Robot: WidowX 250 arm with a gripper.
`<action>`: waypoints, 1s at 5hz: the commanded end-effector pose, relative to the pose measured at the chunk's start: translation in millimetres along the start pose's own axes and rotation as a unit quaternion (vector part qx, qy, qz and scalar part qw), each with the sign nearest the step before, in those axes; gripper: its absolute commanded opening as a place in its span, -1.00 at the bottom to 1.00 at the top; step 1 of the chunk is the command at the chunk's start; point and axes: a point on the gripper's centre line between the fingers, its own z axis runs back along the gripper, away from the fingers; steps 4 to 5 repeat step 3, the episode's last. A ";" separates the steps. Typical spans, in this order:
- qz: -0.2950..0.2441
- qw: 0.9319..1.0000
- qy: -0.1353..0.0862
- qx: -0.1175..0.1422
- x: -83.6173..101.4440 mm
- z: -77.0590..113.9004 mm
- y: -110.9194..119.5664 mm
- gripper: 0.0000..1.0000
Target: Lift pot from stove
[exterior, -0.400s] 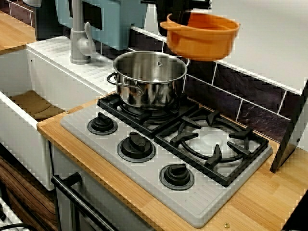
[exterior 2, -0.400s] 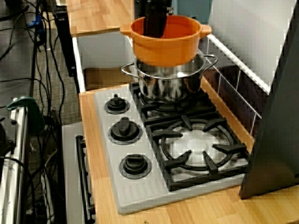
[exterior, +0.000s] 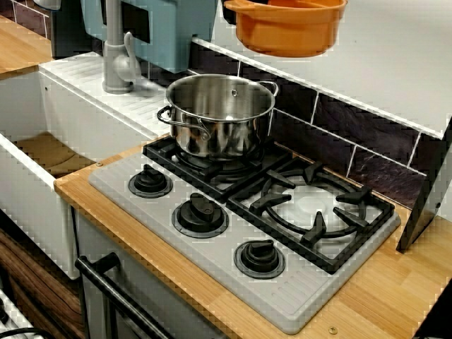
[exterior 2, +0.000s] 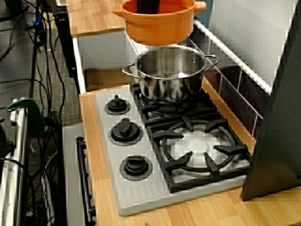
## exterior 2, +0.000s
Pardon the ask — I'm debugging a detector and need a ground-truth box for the grey toy stove top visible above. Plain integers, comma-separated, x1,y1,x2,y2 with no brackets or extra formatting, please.
94,88,253,217

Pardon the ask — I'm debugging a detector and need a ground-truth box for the green clamp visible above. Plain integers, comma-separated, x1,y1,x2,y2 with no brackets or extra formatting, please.
6,97,45,136

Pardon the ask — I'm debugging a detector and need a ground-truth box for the black oven handle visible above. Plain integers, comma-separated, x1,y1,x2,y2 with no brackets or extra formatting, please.
75,136,96,226

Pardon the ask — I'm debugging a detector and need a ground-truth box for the blue connector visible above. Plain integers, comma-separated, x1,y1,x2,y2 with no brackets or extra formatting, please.
28,15,44,35

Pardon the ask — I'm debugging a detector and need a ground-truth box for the stainless steel pot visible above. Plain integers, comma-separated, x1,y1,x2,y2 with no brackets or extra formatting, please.
121,44,219,105

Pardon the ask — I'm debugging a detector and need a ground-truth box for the white toy sink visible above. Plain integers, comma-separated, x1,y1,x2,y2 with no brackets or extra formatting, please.
72,29,142,95

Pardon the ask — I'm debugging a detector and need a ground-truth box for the black cable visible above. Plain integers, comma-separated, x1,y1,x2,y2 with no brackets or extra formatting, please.
28,0,43,98

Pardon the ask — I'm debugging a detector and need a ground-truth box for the orange plastic pot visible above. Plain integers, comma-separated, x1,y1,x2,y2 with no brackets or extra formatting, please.
111,0,207,47

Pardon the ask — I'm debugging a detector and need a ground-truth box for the black stove knob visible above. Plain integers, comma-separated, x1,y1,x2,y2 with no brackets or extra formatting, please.
104,95,131,116
108,117,144,146
119,154,153,181

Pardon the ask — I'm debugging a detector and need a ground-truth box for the grey oven door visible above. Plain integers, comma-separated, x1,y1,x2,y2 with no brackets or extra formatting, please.
62,123,98,226

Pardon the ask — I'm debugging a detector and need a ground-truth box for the black burner grate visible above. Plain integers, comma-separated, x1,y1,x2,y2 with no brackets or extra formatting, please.
129,82,218,128
146,114,252,194

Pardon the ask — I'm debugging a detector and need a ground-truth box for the black upright post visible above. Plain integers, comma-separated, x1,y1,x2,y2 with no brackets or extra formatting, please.
54,4,77,78

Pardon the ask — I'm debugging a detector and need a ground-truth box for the wooden kitchen countertop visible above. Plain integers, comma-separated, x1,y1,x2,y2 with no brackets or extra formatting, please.
79,77,301,226

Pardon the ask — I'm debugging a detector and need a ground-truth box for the silver metal frame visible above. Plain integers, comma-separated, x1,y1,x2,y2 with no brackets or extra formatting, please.
0,97,31,226

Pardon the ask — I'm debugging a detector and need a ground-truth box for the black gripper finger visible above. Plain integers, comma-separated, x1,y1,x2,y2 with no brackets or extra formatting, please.
146,0,162,12

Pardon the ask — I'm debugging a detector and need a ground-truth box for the black side panel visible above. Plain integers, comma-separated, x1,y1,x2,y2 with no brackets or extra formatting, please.
240,0,301,201

